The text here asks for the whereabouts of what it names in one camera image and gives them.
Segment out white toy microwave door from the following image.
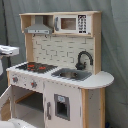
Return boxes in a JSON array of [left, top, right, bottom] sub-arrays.
[[54, 15, 92, 34]]

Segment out white oven door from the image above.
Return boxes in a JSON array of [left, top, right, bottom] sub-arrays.
[[0, 86, 12, 120]]

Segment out grey range hood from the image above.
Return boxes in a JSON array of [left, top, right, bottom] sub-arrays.
[[24, 16, 53, 34]]

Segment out right stove knob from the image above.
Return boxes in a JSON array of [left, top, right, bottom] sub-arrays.
[[31, 81, 37, 88]]

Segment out wooden toy kitchen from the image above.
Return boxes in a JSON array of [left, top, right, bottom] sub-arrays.
[[0, 11, 114, 128]]

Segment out black toy stovetop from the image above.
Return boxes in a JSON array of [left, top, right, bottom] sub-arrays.
[[18, 62, 55, 73]]

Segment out black toy faucet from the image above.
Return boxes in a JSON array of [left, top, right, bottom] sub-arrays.
[[75, 51, 93, 70]]

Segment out left stove knob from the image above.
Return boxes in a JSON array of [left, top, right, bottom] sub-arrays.
[[12, 77, 18, 83]]

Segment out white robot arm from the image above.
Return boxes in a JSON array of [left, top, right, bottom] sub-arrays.
[[0, 45, 35, 128]]

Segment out stove knob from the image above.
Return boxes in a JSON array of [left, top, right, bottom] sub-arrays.
[[31, 81, 37, 88], [12, 77, 18, 83]]

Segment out grey toy sink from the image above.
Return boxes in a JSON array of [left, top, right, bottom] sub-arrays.
[[52, 68, 92, 81]]

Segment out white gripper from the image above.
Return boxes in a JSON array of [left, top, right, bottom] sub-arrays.
[[0, 45, 19, 57]]

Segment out white cabinet door with dispenser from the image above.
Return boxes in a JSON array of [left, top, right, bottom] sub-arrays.
[[44, 81, 82, 128]]

